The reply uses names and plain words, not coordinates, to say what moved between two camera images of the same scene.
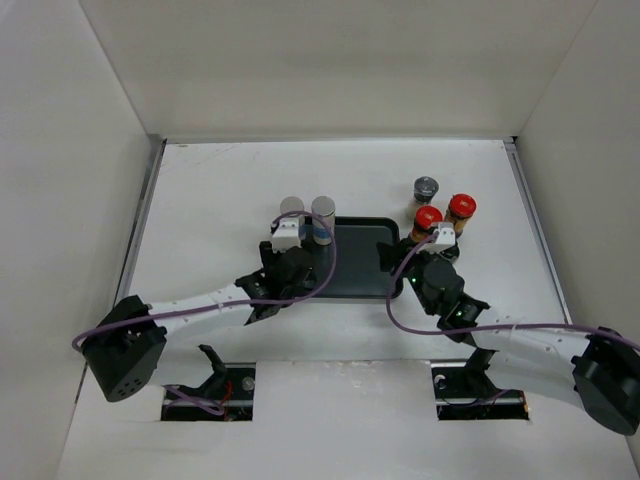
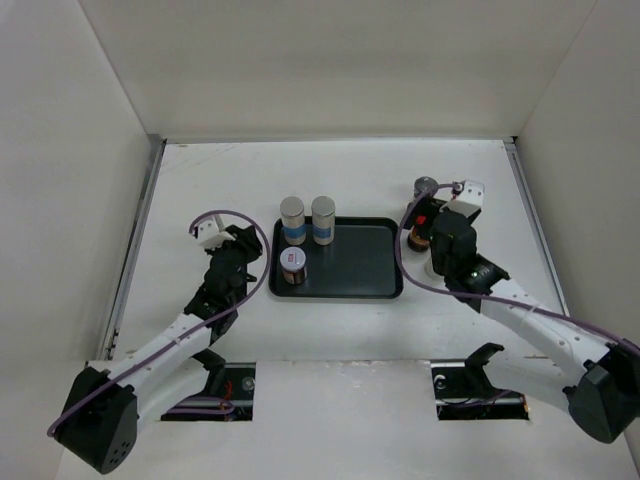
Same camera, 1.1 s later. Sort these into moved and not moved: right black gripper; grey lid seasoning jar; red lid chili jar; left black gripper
Moved: left black gripper; right black gripper
Not moved: grey lid seasoning jar; red lid chili jar
